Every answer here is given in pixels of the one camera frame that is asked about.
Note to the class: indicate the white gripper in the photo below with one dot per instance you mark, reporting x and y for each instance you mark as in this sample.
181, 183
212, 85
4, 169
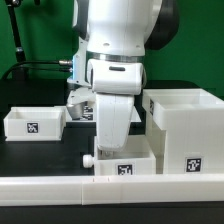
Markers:
115, 85

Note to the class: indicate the white front drawer box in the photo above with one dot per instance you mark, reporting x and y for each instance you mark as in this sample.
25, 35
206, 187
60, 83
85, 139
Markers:
136, 158

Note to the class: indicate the white drawer box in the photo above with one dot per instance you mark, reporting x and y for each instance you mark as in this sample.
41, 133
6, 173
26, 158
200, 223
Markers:
34, 124
136, 158

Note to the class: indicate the white drawer cabinet frame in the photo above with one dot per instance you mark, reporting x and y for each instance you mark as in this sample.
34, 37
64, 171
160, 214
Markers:
185, 130

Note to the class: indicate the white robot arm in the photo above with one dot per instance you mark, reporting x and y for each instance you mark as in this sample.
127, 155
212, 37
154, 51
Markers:
113, 38

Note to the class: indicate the white rear drawer box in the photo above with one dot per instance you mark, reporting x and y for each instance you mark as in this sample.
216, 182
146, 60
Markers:
34, 124

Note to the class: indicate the white marker base plate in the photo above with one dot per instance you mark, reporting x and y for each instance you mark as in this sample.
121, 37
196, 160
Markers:
89, 116

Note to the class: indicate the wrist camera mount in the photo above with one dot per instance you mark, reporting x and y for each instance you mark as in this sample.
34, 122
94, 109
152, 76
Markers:
78, 106

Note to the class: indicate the black camera stand pole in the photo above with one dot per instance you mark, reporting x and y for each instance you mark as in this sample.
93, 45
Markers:
18, 72

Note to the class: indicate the white front fence rail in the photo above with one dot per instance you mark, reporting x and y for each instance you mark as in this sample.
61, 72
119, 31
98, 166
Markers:
92, 190

